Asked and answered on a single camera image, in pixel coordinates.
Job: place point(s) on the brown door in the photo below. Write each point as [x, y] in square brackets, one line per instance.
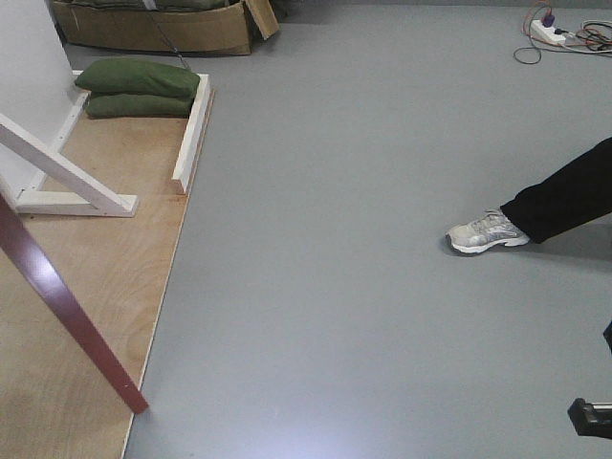
[35, 266]

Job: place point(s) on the black robot part lower right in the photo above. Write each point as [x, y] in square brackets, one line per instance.
[591, 419]

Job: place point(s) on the white grey sneaker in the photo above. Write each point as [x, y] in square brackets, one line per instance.
[493, 229]

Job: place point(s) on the flattened cardboard box front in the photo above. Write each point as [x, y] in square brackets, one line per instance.
[193, 27]

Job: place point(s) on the white diagonal brace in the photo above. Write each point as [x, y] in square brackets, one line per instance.
[84, 195]

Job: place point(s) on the upper green sandbag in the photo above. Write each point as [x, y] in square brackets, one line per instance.
[139, 77]

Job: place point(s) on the green sandbag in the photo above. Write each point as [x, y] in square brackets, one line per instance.
[139, 77]
[100, 106]

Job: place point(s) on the lower green sandbag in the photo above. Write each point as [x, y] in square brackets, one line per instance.
[100, 106]

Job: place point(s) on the black trouser leg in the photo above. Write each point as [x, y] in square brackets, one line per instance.
[578, 193]

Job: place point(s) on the plywood base platform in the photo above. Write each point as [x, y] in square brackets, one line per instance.
[54, 401]

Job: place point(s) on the white power strip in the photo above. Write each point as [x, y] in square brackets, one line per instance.
[549, 34]

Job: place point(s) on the white edge rail far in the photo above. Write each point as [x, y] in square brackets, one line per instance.
[193, 138]

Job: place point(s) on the white wall panel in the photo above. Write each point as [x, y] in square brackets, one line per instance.
[38, 99]

